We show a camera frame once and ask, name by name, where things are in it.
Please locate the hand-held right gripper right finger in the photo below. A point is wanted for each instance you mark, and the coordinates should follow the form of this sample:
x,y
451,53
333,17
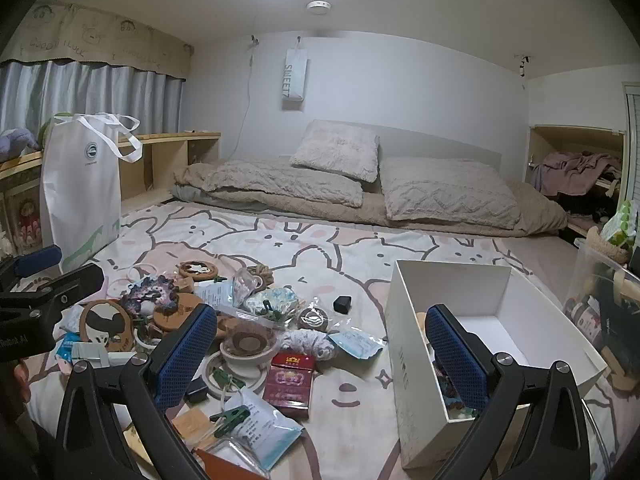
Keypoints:
x,y
457,360

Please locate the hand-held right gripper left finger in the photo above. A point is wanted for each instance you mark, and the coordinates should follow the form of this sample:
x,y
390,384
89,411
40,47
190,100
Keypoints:
x,y
180,360

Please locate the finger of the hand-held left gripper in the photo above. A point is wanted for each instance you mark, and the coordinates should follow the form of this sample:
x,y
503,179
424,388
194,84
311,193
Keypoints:
x,y
42,259
75,282

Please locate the white shoe box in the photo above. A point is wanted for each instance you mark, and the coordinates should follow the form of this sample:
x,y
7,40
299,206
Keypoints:
x,y
415,360

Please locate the white blue medicine sachet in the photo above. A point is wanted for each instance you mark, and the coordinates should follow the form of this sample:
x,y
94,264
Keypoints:
x,y
260,430

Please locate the clear plastic nail box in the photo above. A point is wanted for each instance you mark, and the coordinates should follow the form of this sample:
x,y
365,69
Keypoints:
x,y
235,453

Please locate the person's left forearm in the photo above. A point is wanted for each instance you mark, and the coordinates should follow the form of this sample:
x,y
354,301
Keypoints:
x,y
25,440

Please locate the person's left hand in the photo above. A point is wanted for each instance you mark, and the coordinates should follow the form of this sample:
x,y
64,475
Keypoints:
x,y
21,376

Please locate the small black box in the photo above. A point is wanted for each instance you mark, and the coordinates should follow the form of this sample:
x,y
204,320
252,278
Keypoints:
x,y
198,391

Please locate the green clothes peg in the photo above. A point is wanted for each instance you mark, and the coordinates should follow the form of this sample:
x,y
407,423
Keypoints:
x,y
217,376
231,417

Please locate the framed picture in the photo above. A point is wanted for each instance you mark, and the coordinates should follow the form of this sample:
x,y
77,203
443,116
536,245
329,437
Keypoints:
x,y
22,220

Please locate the round cork coaster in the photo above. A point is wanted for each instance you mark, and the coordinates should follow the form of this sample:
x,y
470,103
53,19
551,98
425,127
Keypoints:
x,y
172,315

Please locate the plain round wooden coaster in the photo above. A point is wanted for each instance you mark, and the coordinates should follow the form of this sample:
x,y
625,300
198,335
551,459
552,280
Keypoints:
x,y
421,327

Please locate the panda cork coaster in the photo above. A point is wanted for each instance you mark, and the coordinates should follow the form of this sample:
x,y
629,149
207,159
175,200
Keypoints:
x,y
107,325

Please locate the pink plastic clip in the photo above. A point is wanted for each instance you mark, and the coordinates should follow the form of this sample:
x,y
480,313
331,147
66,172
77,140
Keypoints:
x,y
65,366

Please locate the wooden square card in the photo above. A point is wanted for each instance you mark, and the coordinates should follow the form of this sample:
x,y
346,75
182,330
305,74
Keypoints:
x,y
192,427

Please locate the brown bandage roll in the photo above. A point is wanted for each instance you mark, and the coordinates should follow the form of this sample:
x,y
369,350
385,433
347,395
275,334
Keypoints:
x,y
247,342

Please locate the small white printed sachet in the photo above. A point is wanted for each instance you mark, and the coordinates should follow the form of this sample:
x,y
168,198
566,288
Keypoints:
x,y
215,294

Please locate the white tote bag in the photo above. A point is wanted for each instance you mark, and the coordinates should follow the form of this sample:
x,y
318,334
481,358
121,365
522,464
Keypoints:
x,y
75,185

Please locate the cat print wooden coaster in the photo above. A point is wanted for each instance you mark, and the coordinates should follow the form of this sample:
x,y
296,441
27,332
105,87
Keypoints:
x,y
196,269

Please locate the blue face mask packet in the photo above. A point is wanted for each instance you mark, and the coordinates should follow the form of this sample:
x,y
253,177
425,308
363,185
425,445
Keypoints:
x,y
357,344

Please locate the clear plastic bag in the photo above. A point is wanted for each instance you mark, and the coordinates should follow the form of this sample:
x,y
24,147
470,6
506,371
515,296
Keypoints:
x,y
247,282

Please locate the green white crumpled packet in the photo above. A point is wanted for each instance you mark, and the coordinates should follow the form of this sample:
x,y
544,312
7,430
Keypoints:
x,y
272,302

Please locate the red cigarette pack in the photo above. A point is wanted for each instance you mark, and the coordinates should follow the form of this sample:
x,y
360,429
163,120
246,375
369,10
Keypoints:
x,y
290,385

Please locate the purple plush toy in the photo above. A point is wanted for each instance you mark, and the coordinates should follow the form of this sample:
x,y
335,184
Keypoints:
x,y
15,142

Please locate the brown scrunchie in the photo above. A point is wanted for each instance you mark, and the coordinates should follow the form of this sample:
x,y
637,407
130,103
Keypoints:
x,y
270,275

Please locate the black charger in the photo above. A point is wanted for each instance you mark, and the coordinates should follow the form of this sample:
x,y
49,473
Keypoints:
x,y
344,304

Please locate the white crochet piece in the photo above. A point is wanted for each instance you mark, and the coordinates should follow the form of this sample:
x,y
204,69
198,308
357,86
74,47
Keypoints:
x,y
310,344

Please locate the coaster in plastic wrap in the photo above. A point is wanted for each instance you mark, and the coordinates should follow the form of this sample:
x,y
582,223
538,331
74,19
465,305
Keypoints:
x,y
313,319

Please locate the clear storage bin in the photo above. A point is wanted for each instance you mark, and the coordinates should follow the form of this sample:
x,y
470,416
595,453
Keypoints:
x,y
590,280

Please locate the beige textured pillow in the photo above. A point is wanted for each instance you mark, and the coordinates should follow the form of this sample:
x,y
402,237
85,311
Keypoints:
x,y
450,190

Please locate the wooden headboard shelf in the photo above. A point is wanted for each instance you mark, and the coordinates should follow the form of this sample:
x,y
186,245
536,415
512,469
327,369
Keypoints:
x,y
170,136

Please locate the brown duvet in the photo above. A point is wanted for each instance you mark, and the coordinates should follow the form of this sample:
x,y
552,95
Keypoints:
x,y
350,212

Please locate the beige textured blanket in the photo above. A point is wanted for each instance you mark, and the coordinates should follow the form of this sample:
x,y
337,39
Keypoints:
x,y
280,180

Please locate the green snack packets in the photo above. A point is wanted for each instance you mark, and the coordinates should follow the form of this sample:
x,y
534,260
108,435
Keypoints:
x,y
622,225

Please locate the grey bed headboard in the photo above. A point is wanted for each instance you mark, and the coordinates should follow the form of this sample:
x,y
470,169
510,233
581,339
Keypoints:
x,y
425,142

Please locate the pile of clothes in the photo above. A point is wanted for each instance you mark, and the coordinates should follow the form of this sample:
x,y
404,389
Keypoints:
x,y
575,167

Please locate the beige printed curtain valance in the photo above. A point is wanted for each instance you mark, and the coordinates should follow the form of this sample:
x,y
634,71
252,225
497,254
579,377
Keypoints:
x,y
100,35

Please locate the fluffy cream pillow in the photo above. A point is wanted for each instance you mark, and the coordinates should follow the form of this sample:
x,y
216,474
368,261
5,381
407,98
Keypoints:
x,y
335,150

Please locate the hanging white paper bag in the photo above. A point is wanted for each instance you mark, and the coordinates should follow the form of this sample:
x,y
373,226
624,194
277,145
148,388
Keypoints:
x,y
295,75

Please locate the round smoke detector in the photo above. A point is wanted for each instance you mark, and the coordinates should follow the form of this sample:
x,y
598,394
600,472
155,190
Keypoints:
x,y
319,5

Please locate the wooden wall niche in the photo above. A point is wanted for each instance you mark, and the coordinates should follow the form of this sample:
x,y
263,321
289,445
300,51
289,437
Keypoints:
x,y
575,135

